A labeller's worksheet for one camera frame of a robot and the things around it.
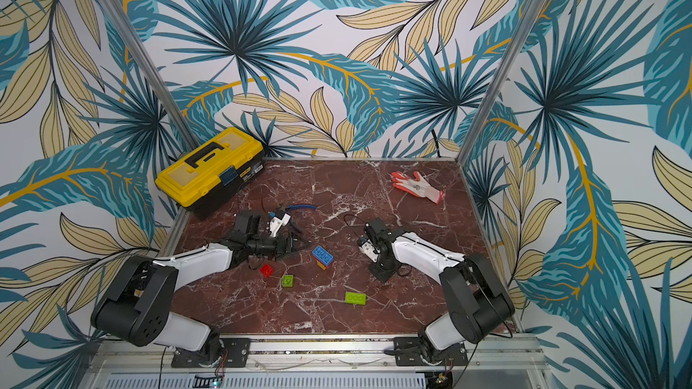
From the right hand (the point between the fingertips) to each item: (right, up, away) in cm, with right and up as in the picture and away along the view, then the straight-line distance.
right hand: (385, 269), depth 88 cm
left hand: (-26, +7, -5) cm, 28 cm away
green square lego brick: (-32, -3, -3) cm, 32 cm away
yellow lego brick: (-21, +2, -2) cm, 21 cm away
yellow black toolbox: (-61, +29, +2) cm, 67 cm away
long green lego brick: (-10, -7, -5) cm, 13 cm away
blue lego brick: (-21, +5, -3) cm, 21 cm away
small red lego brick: (-38, 0, -2) cm, 38 cm away
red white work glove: (+16, +28, +22) cm, 39 cm away
